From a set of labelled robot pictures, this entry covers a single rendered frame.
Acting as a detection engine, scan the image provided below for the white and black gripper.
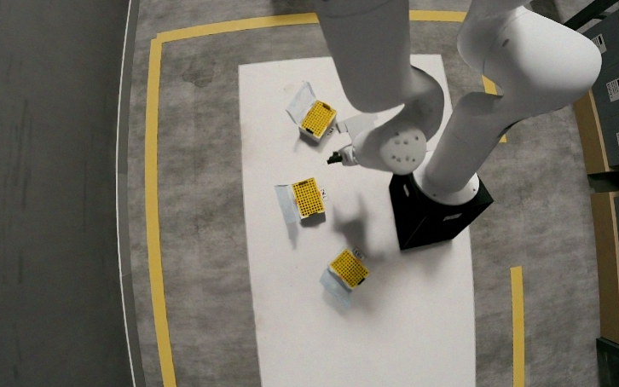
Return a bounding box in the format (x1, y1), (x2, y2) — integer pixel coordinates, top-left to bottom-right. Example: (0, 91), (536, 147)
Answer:
(327, 143), (359, 167)

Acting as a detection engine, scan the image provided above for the yellow pipette tip rack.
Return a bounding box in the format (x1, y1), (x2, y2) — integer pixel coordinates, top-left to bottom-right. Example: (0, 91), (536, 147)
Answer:
(301, 101), (335, 137)
(292, 178), (324, 217)
(330, 249), (368, 287)

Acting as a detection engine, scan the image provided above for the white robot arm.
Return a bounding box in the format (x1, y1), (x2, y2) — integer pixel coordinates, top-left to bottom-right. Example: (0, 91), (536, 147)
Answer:
(310, 0), (602, 205)

